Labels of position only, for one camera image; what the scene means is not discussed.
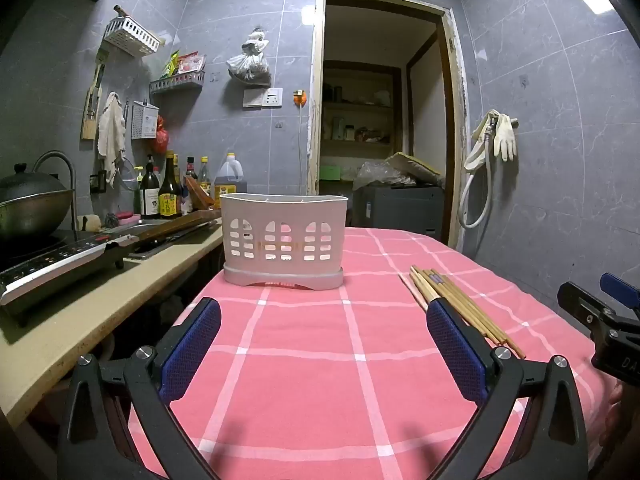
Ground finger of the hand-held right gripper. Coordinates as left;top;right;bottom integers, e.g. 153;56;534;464
557;281;619;332
601;272;640;319

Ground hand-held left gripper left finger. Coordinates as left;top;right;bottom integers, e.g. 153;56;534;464
57;297;223;480

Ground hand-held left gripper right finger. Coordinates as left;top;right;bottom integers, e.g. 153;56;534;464
426;297;591;480

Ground bundle of wooden chopsticks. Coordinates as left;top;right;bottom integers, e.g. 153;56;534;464
398;265;527;360

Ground white plastic utensil basket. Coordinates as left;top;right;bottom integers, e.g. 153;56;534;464
220;192;350;292

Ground person's right hand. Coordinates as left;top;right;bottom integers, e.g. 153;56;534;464
602;377;632;456

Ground beige kitchen counter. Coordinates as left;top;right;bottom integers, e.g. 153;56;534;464
0;217;224;431

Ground steel sink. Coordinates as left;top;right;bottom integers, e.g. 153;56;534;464
100;220;171;261

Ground brown wooden cutting board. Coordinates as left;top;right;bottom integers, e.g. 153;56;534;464
100;209;223;256

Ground pink checked tablecloth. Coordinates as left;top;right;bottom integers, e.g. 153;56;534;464
127;226;623;480

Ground brown packet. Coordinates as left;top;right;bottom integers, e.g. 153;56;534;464
182;175;217;212

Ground tall soy sauce bottle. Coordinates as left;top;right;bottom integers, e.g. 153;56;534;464
158;150;184;219

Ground grey cabinet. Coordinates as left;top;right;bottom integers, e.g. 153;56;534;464
349;184;447;242

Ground dark wine bottle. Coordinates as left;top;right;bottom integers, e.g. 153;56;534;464
139;154;161;220

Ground black induction cooker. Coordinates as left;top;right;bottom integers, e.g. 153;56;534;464
0;227;151;328

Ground large dark oil jug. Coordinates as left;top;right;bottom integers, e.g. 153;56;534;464
213;152;249;210

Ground hanging mesh strainer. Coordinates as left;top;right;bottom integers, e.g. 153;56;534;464
119;156;142;192

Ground cream rubber gloves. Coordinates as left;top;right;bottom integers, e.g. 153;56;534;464
471;108;519;163

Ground flattened cardboard box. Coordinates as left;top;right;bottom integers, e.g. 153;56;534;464
384;152;447;189

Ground crumpled clear plastic bag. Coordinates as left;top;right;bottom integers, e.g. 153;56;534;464
352;160;417;191

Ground red plastic bag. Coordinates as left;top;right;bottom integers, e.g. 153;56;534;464
152;115;169;154

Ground dark metal wok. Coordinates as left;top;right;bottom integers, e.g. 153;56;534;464
0;162;76;242

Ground white utensil holder box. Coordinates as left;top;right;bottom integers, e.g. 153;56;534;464
131;100;160;140

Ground wooden storage shelf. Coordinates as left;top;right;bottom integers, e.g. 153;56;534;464
320;60;404;182

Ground white hanging towel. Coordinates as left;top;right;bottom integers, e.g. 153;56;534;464
97;92;127;189

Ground curved metal faucet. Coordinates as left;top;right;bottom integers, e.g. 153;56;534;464
32;150;79;231

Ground hanging bamboo board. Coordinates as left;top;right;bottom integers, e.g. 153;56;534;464
81;49;109;142

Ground red snack packet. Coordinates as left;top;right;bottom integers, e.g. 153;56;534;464
177;52;207;73

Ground hanging clear plastic bag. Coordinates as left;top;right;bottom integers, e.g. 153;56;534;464
226;25;273;86

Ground white hose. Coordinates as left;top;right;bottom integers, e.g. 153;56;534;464
457;127;495;231

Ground white wall socket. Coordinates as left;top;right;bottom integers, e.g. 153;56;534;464
243;87;284;110

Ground grey wall shelf rack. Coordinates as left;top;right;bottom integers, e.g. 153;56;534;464
149;70;207;95

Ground wooden door frame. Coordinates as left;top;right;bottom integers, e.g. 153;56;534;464
306;0;469;251

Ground white wall basket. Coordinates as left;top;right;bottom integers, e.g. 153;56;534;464
102;15;162;58

